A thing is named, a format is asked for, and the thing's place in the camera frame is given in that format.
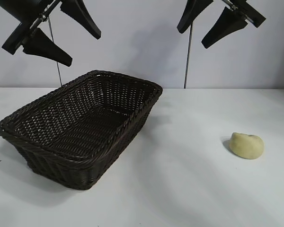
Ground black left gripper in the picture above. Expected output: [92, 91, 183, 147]
[1, 0, 102, 67]

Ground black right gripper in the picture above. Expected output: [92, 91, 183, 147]
[177, 0, 266, 50]

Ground dark brown wicker basket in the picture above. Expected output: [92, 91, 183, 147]
[0, 70, 163, 191]

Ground pale yellow egg yolk pastry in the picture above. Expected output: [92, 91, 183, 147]
[229, 132, 265, 160]

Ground thin grey vertical rod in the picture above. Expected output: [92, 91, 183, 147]
[48, 20, 62, 85]
[184, 23, 193, 89]

